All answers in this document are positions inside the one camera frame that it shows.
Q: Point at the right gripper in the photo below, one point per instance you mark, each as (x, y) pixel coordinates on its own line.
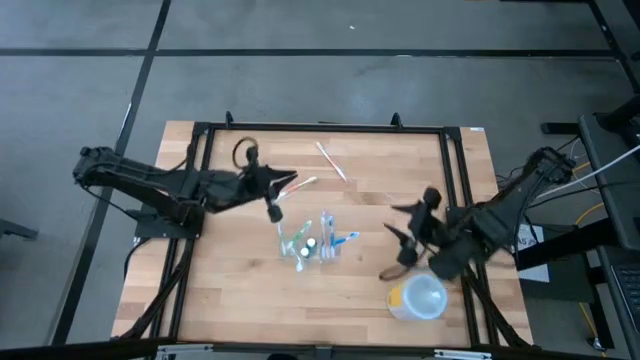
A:
(450, 240)

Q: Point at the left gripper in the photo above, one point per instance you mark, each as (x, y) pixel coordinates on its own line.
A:
(235, 187)

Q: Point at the orange toothbrush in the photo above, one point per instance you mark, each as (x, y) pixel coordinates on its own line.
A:
(300, 186)

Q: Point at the blue mouthwash bottle white cap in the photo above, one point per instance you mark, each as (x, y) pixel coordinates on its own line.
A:
(304, 252)
(311, 243)

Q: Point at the pink toothbrush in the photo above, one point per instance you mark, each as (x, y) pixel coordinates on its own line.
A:
(331, 161)

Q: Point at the blue toothbrush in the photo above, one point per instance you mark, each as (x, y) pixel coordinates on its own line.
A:
(329, 230)
(350, 236)

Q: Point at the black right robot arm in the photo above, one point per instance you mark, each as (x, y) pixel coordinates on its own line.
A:
(520, 200)

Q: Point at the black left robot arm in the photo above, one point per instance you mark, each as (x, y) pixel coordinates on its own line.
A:
(140, 182)

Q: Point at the clear acrylic organizer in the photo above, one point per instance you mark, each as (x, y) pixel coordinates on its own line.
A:
(316, 250)

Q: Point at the yellow wipes canister white lid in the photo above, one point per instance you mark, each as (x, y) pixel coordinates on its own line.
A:
(420, 297)

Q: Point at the white box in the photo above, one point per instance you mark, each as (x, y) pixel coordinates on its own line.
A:
(537, 272)

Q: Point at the silver aluminium extrusion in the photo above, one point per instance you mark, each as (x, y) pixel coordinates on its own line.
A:
(185, 352)
(462, 355)

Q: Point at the black keyboard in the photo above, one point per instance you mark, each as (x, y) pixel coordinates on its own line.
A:
(629, 295)

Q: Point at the black floor stand foot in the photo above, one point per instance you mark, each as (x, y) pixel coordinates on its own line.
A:
(17, 230)

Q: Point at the black table frame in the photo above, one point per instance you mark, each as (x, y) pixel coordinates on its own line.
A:
(325, 127)

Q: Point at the black frame clamp knob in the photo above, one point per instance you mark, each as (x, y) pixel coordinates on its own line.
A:
(396, 120)
(229, 120)

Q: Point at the black table-level camera mount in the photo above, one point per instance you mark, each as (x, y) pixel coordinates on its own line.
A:
(281, 357)

